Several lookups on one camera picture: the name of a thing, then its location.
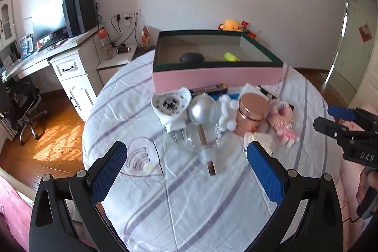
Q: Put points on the red packet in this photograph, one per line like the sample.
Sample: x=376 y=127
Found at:
x=245 y=25

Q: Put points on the black office chair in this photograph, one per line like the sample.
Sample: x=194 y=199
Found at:
x=22 y=101

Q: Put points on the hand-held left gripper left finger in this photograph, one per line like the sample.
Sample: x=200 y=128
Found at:
x=110 y=172

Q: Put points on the clear heart-shaped dish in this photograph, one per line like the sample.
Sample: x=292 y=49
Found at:
x=141 y=156

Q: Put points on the white glass-door cabinet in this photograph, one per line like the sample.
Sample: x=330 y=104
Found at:
x=6 y=21

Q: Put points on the computer monitor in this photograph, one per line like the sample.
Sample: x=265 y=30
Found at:
x=48 y=18

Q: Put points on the yellow plush toy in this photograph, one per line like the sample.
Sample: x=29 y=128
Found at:
x=231 y=25

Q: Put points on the rose gold tumbler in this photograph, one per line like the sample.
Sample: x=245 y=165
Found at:
x=251 y=113

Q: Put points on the blue rectangular box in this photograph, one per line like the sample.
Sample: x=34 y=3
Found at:
x=227 y=96

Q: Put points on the yellow-green small item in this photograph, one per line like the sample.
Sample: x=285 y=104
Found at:
x=231 y=56

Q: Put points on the blue and gold carton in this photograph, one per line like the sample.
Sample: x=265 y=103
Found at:
x=206 y=89

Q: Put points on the clear glass bottle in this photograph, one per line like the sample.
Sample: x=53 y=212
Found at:
x=203 y=148

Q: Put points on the blue and white carton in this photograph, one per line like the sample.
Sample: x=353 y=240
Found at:
x=26 y=45

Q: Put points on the white knitted cloth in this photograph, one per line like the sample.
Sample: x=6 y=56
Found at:
x=261 y=141

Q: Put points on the clear bottle orange cap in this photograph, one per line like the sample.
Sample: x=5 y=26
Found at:
x=107 y=45

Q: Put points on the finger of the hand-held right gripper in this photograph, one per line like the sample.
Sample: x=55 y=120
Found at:
x=327 y=125
x=341 y=112

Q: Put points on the pink blanket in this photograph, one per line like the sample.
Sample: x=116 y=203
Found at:
x=11 y=213

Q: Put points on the black tower speaker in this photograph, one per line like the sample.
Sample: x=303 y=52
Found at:
x=84 y=11

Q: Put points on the person's right hand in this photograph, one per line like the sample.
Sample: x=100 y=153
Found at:
x=362 y=185

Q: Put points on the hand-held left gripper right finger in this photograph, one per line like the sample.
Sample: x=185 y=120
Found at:
x=264 y=172

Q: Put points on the striped white bed sheet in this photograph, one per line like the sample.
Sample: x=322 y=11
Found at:
x=189 y=204

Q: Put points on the white travel plug adapter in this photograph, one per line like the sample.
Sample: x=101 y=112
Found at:
x=168 y=106

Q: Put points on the pink knitted doll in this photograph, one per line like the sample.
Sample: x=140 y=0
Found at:
x=280 y=116

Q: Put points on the small orange figurine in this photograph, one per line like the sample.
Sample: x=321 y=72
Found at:
x=146 y=37

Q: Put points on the black case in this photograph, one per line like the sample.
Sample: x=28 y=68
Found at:
x=192 y=57

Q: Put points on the white desk with drawers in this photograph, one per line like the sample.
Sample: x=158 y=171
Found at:
x=73 y=70

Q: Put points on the white wall socket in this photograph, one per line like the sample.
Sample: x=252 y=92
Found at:
x=136 y=15
x=117 y=17

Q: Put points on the small dark cylinder gadget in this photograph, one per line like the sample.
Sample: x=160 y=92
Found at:
x=123 y=49

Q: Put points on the white plug charger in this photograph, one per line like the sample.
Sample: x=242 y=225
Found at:
x=128 y=18

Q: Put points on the white astronaut figure silver helmet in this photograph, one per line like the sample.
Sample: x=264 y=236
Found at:
x=203 y=108

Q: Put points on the white door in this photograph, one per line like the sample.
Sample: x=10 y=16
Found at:
x=354 y=57

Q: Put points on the white bedside cabinet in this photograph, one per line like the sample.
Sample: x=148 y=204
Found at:
x=116 y=63

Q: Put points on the pink box with green rim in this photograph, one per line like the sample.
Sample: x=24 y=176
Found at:
x=206 y=77

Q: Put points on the red paper decoration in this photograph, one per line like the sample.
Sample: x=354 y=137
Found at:
x=365 y=32

